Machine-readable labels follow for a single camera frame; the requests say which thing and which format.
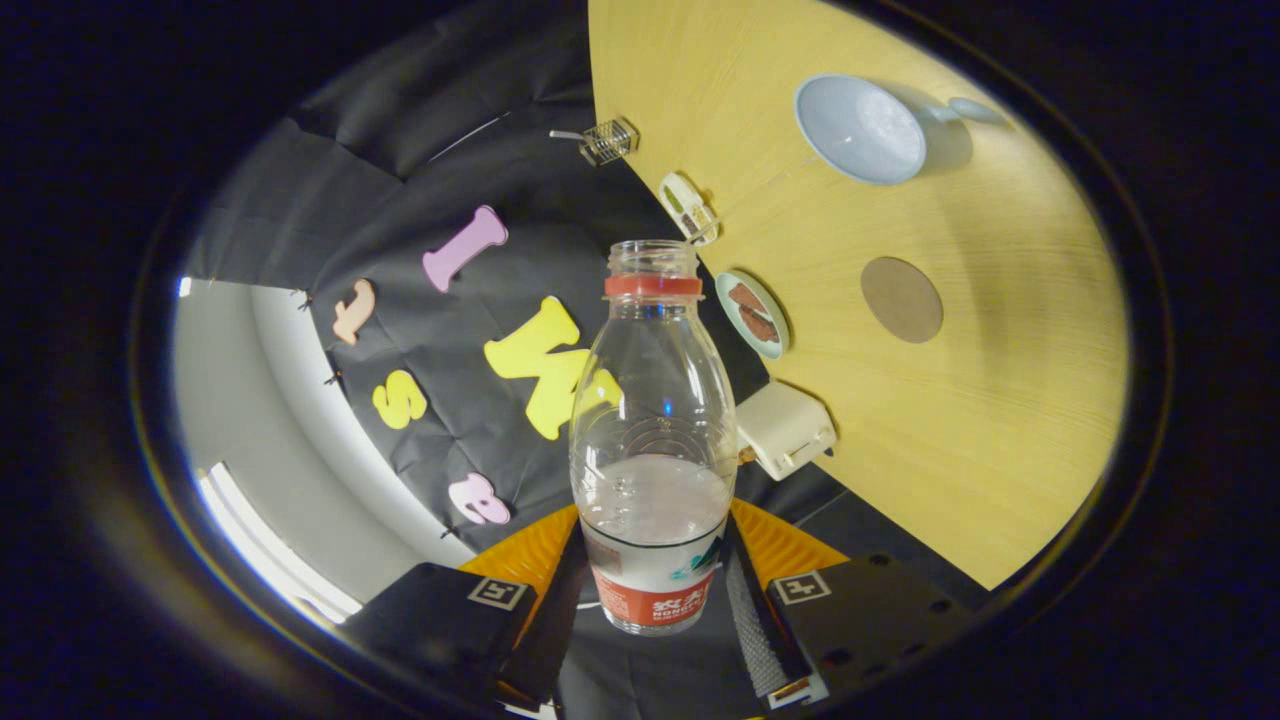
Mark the pale green plate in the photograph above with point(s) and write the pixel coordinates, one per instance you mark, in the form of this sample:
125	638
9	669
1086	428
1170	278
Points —
735	320

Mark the ceiling light panel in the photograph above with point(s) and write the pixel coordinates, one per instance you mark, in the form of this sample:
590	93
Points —
270	545

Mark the metal spoon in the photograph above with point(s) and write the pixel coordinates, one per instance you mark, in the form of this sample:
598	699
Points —
565	134

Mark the white divided seasoning dish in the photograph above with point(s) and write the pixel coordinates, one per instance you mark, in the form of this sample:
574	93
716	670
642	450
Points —
685	205

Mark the round brown coaster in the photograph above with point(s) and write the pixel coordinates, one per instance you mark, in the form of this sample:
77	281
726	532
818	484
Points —
902	300

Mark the white toaster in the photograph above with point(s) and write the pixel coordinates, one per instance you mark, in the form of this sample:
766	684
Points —
785	430

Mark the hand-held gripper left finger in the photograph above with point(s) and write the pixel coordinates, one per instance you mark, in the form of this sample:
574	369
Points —
545	630

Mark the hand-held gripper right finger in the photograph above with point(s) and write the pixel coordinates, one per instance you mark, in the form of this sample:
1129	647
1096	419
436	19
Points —
760	630

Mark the white cup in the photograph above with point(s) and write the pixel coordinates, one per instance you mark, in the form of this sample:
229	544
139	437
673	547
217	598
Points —
860	130

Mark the clear plastic juice bottle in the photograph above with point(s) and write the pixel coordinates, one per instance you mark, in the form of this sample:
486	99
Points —
652	540

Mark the wooden table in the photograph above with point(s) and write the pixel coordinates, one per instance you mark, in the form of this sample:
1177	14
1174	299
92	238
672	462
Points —
1000	400

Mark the brown meat slice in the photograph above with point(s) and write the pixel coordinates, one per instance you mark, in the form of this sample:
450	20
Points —
760	325
748	298

